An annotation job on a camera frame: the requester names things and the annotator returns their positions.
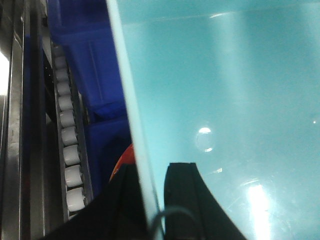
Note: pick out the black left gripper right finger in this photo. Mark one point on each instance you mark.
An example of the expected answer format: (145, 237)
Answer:
(197, 215)

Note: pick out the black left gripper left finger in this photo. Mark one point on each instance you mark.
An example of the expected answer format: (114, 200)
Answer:
(117, 213)

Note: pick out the dark blue bin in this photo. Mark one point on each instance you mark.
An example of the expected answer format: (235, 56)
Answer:
(83, 29)
(106, 141)

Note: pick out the light blue plastic bin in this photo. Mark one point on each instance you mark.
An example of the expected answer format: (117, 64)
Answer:
(234, 87)

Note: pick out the dark blue bin centre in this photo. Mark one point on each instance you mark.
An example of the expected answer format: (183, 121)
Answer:
(106, 141)

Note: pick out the white roller track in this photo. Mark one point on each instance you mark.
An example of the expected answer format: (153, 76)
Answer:
(75, 178)

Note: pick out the stainless steel shelf rail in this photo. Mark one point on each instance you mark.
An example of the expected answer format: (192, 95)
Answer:
(22, 122)

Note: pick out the red snack package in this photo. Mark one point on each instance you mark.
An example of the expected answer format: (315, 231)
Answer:
(128, 157)

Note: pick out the dark blue bin lower left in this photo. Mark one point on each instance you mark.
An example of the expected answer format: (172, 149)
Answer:
(83, 29)

